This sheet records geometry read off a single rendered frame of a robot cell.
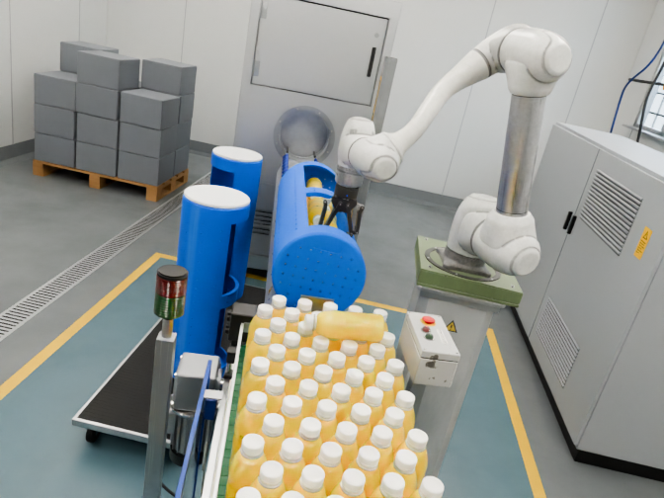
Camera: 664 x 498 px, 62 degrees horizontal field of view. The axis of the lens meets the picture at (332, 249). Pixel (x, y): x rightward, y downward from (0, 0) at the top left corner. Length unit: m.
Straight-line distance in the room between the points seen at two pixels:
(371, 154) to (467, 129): 5.36
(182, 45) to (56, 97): 2.12
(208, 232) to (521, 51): 1.35
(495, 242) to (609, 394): 1.38
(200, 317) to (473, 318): 1.17
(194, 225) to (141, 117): 2.99
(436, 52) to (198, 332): 4.96
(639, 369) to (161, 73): 4.49
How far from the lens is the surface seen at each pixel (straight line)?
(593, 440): 3.17
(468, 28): 6.78
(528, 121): 1.76
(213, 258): 2.36
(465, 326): 2.09
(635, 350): 2.94
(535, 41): 1.70
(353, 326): 1.33
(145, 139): 5.27
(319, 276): 1.65
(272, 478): 0.98
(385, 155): 1.52
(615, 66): 7.15
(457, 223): 2.03
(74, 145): 5.61
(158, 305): 1.20
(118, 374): 2.75
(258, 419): 1.13
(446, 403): 2.26
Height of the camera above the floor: 1.78
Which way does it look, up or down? 22 degrees down
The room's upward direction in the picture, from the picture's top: 12 degrees clockwise
